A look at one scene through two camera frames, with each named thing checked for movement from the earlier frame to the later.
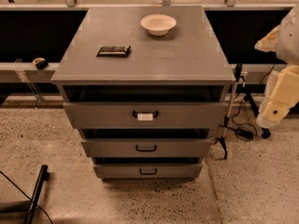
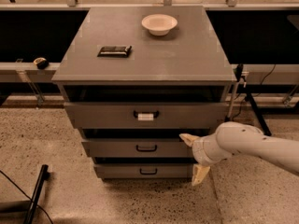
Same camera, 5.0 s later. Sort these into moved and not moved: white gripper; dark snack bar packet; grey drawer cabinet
Moved: white gripper
Not moved: grey drawer cabinet; dark snack bar packet
